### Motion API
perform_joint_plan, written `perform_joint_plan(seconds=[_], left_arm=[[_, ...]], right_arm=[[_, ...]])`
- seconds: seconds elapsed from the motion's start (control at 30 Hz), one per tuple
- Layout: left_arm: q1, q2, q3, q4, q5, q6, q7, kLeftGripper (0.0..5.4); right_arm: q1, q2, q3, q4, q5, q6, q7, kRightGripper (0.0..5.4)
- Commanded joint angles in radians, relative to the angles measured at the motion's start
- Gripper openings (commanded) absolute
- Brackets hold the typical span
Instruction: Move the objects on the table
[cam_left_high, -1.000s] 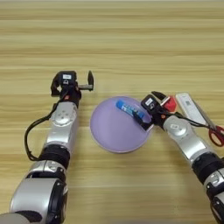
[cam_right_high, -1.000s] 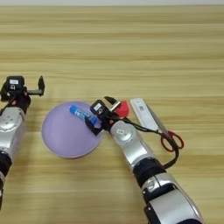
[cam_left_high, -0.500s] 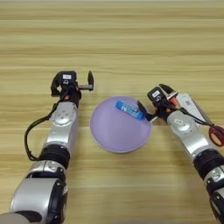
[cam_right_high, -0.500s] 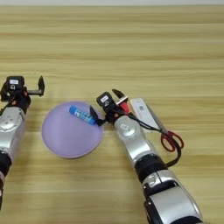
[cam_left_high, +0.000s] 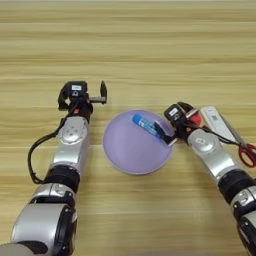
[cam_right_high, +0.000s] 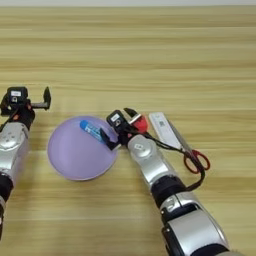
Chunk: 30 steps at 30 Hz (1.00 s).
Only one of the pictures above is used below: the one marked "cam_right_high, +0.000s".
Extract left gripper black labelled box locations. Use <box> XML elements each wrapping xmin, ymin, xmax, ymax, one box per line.
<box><xmin>7</xmin><ymin>86</ymin><xmax>29</xmax><ymax>105</ymax></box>

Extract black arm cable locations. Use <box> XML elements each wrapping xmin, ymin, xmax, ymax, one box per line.
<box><xmin>143</xmin><ymin>130</ymin><xmax>206</xmax><ymax>192</ymax></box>
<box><xmin>0</xmin><ymin>120</ymin><xmax>12</xmax><ymax>133</ymax></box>

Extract blue glue stick tube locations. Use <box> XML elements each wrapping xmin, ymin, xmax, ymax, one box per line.
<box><xmin>79</xmin><ymin>119</ymin><xmax>108</xmax><ymax>145</ymax></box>

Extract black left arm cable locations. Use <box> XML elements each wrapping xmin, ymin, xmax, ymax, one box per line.
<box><xmin>0</xmin><ymin>120</ymin><xmax>12</xmax><ymax>133</ymax></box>

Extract white remote control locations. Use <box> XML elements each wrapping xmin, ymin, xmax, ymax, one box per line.
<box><xmin>148</xmin><ymin>112</ymin><xmax>183</xmax><ymax>152</ymax></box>

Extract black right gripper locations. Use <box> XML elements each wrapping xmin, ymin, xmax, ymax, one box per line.
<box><xmin>99</xmin><ymin>107</ymin><xmax>148</xmax><ymax>151</ymax></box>

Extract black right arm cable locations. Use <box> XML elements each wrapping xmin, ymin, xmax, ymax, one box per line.
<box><xmin>143</xmin><ymin>130</ymin><xmax>206</xmax><ymax>192</ymax></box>

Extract round purple plate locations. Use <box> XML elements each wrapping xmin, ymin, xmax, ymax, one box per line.
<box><xmin>47</xmin><ymin>115</ymin><xmax>120</xmax><ymax>182</ymax></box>

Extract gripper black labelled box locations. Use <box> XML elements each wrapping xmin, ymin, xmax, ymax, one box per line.
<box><xmin>7</xmin><ymin>86</ymin><xmax>29</xmax><ymax>105</ymax></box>
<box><xmin>106</xmin><ymin>109</ymin><xmax>130</xmax><ymax>130</ymax></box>

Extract red handled scissors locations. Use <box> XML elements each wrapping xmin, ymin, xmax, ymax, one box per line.
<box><xmin>167</xmin><ymin>119</ymin><xmax>211</xmax><ymax>175</ymax></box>

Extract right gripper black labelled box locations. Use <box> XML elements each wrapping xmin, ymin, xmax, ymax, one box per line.
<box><xmin>106</xmin><ymin>109</ymin><xmax>130</xmax><ymax>130</ymax></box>

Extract red cube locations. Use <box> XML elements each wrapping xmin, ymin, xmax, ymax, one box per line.
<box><xmin>134</xmin><ymin>114</ymin><xmax>150</xmax><ymax>135</ymax></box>

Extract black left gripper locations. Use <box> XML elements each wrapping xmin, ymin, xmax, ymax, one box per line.
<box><xmin>0</xmin><ymin>86</ymin><xmax>52</xmax><ymax>131</ymax></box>

